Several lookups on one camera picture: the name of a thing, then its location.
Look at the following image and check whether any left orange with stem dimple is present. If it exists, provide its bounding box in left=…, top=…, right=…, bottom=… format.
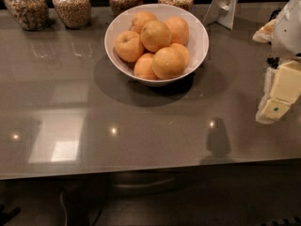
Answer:
left=115, top=30, right=145, bottom=62

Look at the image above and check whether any white ceramic bowl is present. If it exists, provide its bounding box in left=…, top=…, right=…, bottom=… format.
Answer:
left=104, top=4, right=209, bottom=87

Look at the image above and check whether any right partly hidden orange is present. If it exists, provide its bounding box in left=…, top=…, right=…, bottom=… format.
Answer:
left=170, top=43, right=190, bottom=65

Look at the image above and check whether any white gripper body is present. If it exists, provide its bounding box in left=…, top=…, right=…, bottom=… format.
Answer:
left=272, top=0, right=301, bottom=59

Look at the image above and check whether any far left glass jar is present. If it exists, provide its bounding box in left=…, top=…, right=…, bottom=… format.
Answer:
left=4, top=0, right=49, bottom=31

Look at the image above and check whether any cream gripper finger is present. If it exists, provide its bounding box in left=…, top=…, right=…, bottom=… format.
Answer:
left=255, top=67, right=276, bottom=124
left=263, top=60, right=301, bottom=121

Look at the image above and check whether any white stand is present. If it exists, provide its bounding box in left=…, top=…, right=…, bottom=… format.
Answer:
left=203, top=0, right=239, bottom=30

